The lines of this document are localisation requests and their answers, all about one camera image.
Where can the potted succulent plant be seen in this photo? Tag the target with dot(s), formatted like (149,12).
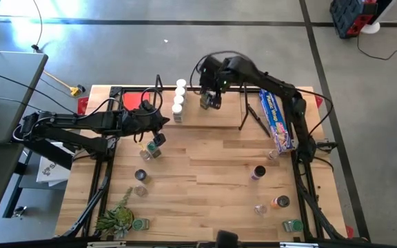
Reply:
(117,218)

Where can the blue plastic wrap box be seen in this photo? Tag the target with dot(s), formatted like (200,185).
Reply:
(274,117)

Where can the black metal wooden shelf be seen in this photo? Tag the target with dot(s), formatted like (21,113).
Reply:
(226,115)

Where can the silver metal clamp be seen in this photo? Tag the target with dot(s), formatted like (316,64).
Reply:
(19,211)

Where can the black diagonal support beam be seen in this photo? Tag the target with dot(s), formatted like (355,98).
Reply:
(52,156)

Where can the silver metal bracket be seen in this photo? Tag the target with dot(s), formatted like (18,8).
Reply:
(298,245)
(106,244)

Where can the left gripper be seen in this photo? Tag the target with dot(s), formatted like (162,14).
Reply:
(140,120)

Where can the white box beside table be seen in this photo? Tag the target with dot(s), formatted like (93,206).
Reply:
(52,170)

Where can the red plastic corner guard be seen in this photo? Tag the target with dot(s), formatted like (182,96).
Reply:
(348,231)
(318,101)
(82,105)

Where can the red paper sheet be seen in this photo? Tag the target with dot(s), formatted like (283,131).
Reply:
(133,100)

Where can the white-lid bagel seasoning jar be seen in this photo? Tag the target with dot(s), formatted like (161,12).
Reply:
(180,91)
(176,109)
(178,100)
(181,82)

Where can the black power plug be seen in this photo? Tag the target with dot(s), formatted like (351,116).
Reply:
(81,88)

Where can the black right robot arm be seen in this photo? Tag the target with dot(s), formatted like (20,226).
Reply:
(271,81)

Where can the black-lid purple-label spice jar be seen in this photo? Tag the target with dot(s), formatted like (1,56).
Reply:
(258,171)

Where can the black-lid olive-label spice jar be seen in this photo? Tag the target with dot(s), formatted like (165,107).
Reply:
(140,174)

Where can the white round stand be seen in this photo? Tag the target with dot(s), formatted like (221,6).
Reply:
(371,27)

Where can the black aluminium rig frame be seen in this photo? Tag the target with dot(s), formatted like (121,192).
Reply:
(115,91)

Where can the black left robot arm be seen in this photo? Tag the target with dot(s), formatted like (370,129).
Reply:
(81,120)

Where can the black-lid orange spice jar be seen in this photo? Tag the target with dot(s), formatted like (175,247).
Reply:
(283,200)

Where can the dark blue red tool case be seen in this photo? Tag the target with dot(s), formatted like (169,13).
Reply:
(350,17)

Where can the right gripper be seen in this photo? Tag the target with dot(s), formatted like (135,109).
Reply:
(214,74)

